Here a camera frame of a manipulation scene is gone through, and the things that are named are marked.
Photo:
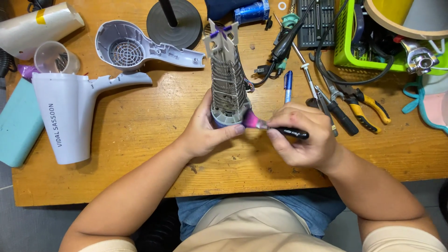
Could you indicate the black and teal soldering iron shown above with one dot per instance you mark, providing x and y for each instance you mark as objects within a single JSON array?
[{"x": 285, "y": 43}]

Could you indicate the long silver screwdriver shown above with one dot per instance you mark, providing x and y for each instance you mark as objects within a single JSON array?
[{"x": 307, "y": 71}]

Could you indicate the shiny blue cylinder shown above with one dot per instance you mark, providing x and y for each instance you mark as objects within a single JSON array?
[{"x": 252, "y": 11}]

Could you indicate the small purple plastic piece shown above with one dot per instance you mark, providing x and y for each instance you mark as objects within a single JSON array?
[{"x": 27, "y": 71}]

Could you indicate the blue pen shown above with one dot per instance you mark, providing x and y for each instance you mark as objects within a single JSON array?
[{"x": 288, "y": 85}]

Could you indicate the clear plastic cup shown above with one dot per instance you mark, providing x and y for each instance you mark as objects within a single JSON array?
[{"x": 56, "y": 57}]

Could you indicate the grey hair dryer shell with grille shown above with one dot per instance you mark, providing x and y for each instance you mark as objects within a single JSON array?
[{"x": 140, "y": 49}]

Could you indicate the black round stand base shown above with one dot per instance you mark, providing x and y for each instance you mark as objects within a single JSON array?
[{"x": 185, "y": 28}]

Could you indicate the person's right hand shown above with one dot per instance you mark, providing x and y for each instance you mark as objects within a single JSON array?
[{"x": 311, "y": 143}]

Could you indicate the green plastic basket with tools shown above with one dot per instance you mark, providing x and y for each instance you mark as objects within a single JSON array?
[{"x": 344, "y": 45}]

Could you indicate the small black clip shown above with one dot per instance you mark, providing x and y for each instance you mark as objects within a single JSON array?
[{"x": 268, "y": 23}]

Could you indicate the black screwdriver bit set case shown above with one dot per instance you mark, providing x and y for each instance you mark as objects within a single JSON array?
[{"x": 316, "y": 24}]

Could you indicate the white cone with yellow tape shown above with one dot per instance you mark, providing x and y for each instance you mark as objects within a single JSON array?
[{"x": 31, "y": 29}]

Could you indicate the black stand pole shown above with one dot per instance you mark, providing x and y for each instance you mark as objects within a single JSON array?
[{"x": 168, "y": 12}]

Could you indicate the dark blue cloth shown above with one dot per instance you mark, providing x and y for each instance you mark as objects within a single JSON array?
[{"x": 220, "y": 7}]

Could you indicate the person's left hand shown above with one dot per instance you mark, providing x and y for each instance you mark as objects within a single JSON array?
[{"x": 201, "y": 131}]

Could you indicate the hair dryer heating coil assembly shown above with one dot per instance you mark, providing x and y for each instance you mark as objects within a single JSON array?
[{"x": 227, "y": 80}]

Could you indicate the teal and pink face mask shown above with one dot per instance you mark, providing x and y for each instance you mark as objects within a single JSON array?
[{"x": 434, "y": 105}]

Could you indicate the person's blue denim shorts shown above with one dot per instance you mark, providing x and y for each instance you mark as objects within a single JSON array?
[{"x": 196, "y": 210}]

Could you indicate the black power plug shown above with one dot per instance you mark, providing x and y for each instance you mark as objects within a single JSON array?
[{"x": 260, "y": 70}]

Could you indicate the teal rectangular box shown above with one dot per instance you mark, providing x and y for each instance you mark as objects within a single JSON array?
[{"x": 19, "y": 122}]

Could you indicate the white hair dryer shell half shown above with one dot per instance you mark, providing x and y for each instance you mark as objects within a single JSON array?
[{"x": 66, "y": 115}]

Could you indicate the chrome metal fitting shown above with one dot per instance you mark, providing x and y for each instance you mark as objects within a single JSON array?
[{"x": 418, "y": 57}]

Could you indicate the person's beige shirt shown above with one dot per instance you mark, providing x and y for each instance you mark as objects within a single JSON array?
[{"x": 252, "y": 227}]

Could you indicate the round wooden rimmed yellow container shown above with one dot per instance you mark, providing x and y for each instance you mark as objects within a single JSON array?
[{"x": 388, "y": 24}]

